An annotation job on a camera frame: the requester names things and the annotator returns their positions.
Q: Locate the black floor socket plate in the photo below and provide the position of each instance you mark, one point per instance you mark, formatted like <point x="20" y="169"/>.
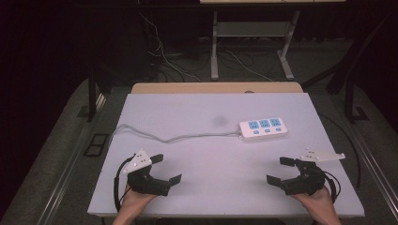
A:
<point x="96" y="145"/>

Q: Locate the metal floor rail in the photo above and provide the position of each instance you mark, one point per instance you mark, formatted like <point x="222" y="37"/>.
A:
<point x="67" y="175"/>
<point x="375" y="168"/>

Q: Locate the metal frame table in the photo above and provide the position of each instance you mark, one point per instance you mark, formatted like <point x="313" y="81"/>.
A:
<point x="250" y="29"/>

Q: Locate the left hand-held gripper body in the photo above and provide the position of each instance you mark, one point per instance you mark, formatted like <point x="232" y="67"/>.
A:
<point x="147" y="184"/>

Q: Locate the white power strip blue sockets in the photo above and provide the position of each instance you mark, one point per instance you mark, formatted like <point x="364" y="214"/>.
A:
<point x="264" y="130"/>

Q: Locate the wooden table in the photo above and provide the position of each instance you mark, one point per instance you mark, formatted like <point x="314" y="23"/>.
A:
<point x="187" y="87"/>

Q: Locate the person's left hand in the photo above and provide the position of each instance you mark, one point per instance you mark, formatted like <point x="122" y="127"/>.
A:
<point x="133" y="201"/>

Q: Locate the black metal stand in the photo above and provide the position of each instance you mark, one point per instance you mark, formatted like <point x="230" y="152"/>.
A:
<point x="350" y="78"/>
<point x="91" y="93"/>

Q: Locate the person's right hand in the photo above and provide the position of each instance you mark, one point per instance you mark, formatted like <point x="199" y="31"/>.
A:
<point x="319" y="203"/>

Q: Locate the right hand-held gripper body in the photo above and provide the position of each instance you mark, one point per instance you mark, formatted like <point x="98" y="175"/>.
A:
<point x="308" y="181"/>

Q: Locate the pale grey table cover board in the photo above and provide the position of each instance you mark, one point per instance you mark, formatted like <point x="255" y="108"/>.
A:
<point x="212" y="162"/>

